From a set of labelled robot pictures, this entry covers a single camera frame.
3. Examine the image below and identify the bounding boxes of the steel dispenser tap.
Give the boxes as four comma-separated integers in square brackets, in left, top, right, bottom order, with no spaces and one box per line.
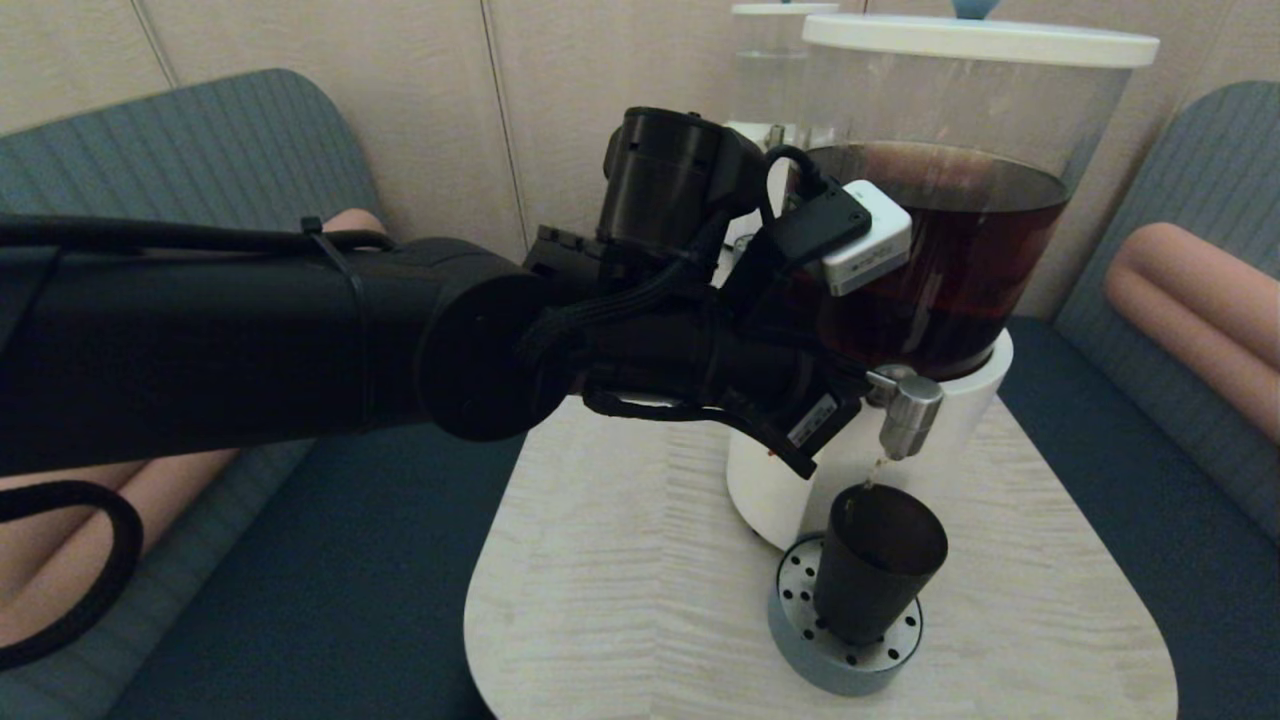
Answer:
[866,365,945,461]

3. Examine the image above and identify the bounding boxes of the black tapered cup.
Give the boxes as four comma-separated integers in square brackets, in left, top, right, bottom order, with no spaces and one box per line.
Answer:
[813,483,949,646]

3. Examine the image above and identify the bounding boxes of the large tea dispenser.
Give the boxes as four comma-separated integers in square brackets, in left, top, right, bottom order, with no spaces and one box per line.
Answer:
[726,0,1161,553]

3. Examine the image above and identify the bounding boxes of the large blue-grey perforated drip tray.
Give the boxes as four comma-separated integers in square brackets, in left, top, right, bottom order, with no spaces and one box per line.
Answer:
[768,533,923,697]

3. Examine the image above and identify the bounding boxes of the small clear water dispenser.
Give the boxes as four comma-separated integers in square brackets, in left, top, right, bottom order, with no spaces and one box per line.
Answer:
[728,0,841,151]

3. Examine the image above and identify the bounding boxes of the dark blue seat cushion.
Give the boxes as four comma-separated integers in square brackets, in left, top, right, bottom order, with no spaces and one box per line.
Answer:
[105,395,531,720]
[995,318,1280,720]

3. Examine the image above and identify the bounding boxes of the pink bolster cushion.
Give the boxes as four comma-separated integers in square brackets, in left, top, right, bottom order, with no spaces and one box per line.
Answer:
[1102,222,1280,446]
[0,208,389,651]

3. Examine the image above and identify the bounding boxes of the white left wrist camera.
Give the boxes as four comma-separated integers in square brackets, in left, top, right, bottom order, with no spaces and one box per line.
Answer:
[820,180,913,298]

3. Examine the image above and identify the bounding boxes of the black left camera cable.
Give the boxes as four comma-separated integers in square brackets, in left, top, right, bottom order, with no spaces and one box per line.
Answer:
[758,145,833,236]

